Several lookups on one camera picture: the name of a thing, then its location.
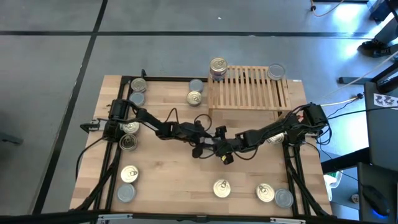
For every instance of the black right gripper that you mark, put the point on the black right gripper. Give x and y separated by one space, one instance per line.
233 145

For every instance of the person's leg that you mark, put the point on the person's leg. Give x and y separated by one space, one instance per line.
388 31

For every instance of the black stand crossbar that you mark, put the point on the black stand crossbar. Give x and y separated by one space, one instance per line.
46 217

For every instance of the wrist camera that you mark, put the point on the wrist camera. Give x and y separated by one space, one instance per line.
190 125
220 131

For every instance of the black clamp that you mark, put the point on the black clamp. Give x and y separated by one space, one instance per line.
143 74

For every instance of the grey desk top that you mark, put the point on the grey desk top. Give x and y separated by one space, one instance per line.
382 140

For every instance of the wooden slatted shelf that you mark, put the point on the wooden slatted shelf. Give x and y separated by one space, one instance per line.
248 93

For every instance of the black computer mouse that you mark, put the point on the black computer mouse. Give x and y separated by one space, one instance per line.
374 199

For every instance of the person's shoe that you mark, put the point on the person's shoe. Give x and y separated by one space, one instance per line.
373 46

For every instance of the black desk frame bar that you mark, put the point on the black desk frame bar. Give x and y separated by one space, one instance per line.
345 160
348 80

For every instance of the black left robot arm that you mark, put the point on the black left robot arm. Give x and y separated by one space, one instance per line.
155 124

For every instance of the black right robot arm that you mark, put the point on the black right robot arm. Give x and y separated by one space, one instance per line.
273 130

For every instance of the grey furniture foot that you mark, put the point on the grey furniture foot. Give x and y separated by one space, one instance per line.
11 139

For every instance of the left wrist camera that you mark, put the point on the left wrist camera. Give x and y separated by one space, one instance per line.
190 125

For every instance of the white fiducial marker sheet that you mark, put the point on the white fiducial marker sheet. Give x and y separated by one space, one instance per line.
385 100

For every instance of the green-white label tin can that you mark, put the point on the green-white label tin can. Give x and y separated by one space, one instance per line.
284 198
196 85
138 84
136 98
276 71
126 193

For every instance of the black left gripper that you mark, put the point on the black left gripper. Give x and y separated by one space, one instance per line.
192 138

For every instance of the small white round object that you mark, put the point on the small white round object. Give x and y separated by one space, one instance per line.
355 198

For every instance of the black aluminium table frame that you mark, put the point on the black aluminium table frame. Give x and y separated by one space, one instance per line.
168 78

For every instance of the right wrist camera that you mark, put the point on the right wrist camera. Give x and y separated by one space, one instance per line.
220 131

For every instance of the black floor tape strip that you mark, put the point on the black floor tape strip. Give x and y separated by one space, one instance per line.
88 49
155 33

